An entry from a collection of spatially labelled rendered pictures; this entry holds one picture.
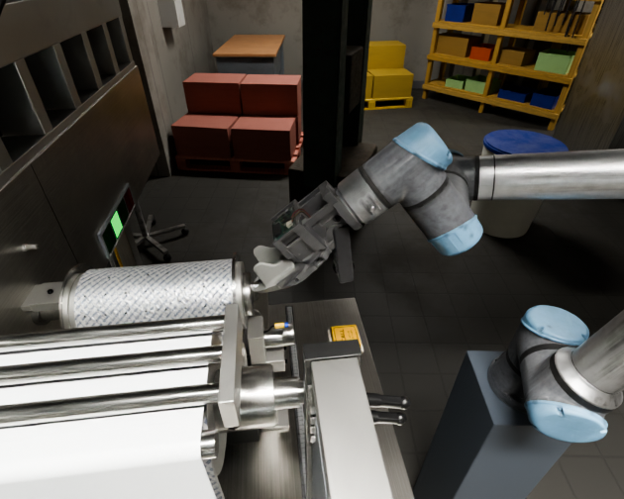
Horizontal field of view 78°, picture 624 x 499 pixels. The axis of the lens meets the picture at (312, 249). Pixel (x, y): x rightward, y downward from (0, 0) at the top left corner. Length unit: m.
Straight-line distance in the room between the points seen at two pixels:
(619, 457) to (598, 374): 1.52
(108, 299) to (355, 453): 0.47
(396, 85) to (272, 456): 5.43
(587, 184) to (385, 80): 5.22
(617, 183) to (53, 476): 0.73
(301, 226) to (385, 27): 6.37
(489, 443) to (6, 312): 0.98
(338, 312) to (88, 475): 0.87
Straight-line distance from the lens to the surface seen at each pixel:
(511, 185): 0.69
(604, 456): 2.26
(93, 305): 0.67
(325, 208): 0.55
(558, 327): 0.91
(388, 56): 6.19
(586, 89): 4.59
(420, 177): 0.54
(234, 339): 0.33
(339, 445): 0.30
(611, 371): 0.78
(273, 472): 0.88
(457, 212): 0.57
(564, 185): 0.70
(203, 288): 0.62
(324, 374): 0.33
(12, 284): 0.73
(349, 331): 1.04
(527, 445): 1.11
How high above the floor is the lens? 1.71
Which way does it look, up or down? 37 degrees down
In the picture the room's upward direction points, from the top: straight up
